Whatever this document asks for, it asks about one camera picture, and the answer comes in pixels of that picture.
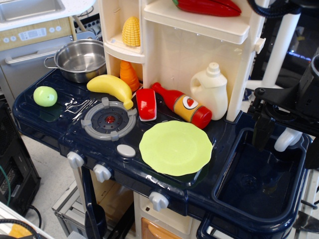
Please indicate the grey stove knob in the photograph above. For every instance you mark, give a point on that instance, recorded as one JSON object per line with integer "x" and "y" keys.
{"x": 102, "y": 173}
{"x": 158, "y": 201}
{"x": 75, "y": 160}

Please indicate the white metal stand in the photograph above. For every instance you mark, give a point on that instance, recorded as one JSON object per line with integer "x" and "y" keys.
{"x": 279, "y": 51}

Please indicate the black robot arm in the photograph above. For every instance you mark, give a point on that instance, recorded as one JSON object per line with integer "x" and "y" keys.
{"x": 309, "y": 83}

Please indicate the cream toy kitchen shelf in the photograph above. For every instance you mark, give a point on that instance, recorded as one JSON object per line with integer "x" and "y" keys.
{"x": 176, "y": 44}

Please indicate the red toy chili pepper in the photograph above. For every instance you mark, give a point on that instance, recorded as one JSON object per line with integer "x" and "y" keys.
{"x": 222, "y": 8}

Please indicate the yellow toy banana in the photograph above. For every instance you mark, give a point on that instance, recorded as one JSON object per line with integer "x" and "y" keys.
{"x": 114, "y": 86}

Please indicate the grey toy stove burner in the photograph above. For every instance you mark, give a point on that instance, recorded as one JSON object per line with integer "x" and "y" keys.
{"x": 109, "y": 120}

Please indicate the red toy ketchup bottle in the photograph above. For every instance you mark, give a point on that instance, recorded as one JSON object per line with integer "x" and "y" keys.
{"x": 184, "y": 106}

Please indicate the grey oval button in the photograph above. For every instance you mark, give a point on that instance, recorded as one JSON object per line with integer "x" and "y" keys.
{"x": 126, "y": 151}

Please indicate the green toy pear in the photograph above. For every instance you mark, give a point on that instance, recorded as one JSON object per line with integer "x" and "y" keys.
{"x": 45, "y": 96}

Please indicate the grey left stove knob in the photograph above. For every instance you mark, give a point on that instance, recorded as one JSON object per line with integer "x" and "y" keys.
{"x": 75, "y": 160}

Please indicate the orange toy carrot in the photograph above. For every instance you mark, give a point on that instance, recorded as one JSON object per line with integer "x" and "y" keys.
{"x": 129, "y": 75}

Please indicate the light green plastic plate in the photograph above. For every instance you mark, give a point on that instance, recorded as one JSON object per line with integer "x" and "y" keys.
{"x": 175, "y": 148}

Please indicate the grey right stove knob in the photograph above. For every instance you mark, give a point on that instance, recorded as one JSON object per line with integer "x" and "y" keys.
{"x": 158, "y": 201}

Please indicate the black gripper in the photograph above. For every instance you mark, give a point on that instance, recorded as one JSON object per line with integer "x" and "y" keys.
{"x": 283, "y": 106}

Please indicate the black computer case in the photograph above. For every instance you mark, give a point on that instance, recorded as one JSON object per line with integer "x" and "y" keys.
{"x": 19, "y": 180}

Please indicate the red toy cheese wedge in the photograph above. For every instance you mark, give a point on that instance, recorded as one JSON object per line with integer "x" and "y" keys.
{"x": 147, "y": 106}

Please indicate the white toy jug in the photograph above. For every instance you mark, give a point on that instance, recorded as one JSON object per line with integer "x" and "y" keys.
{"x": 208, "y": 87}

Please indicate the grey middle stove knob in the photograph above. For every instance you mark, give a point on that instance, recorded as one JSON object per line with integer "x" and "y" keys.
{"x": 102, "y": 173}

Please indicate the stainless steel pot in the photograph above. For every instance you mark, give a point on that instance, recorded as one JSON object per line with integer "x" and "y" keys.
{"x": 79, "y": 61}

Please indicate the navy toy kitchen counter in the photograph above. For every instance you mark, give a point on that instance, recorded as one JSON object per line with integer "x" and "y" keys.
{"x": 216, "y": 175}

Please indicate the grey yellow toy faucet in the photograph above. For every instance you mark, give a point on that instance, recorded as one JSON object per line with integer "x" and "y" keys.
{"x": 288, "y": 138}

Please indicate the yellow toy corn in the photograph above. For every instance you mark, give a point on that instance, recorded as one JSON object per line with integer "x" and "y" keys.
{"x": 131, "y": 32}

